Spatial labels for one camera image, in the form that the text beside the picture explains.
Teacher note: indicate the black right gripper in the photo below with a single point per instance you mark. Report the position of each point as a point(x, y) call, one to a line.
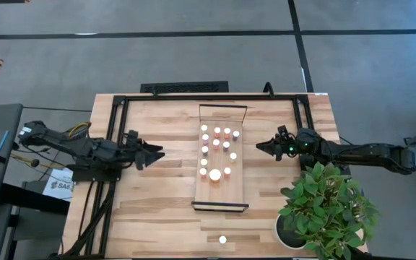
point(287, 148)

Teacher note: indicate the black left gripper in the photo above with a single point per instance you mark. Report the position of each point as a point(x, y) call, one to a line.
point(135, 153)

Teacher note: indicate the purple medicine bottle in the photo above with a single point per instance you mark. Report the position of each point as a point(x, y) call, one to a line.
point(226, 144)
point(235, 134)

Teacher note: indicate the yellow-green medicine bottle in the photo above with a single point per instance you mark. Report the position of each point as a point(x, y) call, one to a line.
point(233, 156)

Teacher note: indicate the salmon medicine bottle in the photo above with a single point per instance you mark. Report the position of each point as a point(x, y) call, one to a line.
point(227, 170)

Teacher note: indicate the yellow medicine bottle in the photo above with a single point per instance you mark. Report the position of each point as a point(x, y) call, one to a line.
point(203, 161)

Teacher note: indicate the small jar with pink contents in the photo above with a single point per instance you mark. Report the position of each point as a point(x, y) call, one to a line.
point(204, 149)

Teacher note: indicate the salmon bottle orange pills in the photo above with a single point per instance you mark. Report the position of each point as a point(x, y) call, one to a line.
point(216, 142)

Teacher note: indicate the orange bottle with white cap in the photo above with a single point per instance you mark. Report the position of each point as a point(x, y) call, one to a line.
point(217, 130)

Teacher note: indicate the purple bottle pink pills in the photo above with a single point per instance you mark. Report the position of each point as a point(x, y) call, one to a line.
point(205, 137)

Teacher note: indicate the yellow-green bottle yellow pills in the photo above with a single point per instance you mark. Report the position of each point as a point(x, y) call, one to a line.
point(204, 128)

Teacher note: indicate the large orange medicine bottle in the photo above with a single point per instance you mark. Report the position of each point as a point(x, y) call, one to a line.
point(215, 175)

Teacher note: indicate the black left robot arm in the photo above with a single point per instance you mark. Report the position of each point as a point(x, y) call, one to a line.
point(85, 148)

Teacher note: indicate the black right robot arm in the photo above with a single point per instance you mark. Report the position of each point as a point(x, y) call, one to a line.
point(367, 153)

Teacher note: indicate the white corner sticker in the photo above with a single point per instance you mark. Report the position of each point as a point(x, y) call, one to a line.
point(321, 94)

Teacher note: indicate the black floor vent grille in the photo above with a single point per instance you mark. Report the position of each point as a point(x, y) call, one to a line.
point(184, 87)

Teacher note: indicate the green leafy plant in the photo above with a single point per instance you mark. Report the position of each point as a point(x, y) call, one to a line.
point(323, 209)

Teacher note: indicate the white plant pot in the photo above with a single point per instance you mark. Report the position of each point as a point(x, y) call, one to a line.
point(286, 238)

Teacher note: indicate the white printed paper sheet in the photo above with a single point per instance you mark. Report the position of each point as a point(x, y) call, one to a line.
point(58, 186)

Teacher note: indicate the white piece near bottom edge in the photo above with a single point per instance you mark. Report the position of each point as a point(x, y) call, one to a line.
point(222, 239)

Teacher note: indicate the black round plug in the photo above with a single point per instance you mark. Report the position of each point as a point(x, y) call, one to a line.
point(35, 162)

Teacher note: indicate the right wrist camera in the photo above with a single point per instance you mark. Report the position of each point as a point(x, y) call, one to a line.
point(283, 130)

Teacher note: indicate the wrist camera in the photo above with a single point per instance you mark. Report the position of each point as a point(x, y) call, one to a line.
point(132, 135)
point(283, 130)

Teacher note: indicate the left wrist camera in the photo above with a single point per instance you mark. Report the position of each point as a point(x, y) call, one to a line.
point(132, 135)

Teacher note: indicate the wooden shelf black frame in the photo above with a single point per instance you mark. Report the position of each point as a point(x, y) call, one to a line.
point(219, 193)

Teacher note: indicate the black aluminium table frame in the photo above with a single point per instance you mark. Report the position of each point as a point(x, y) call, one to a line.
point(211, 97)

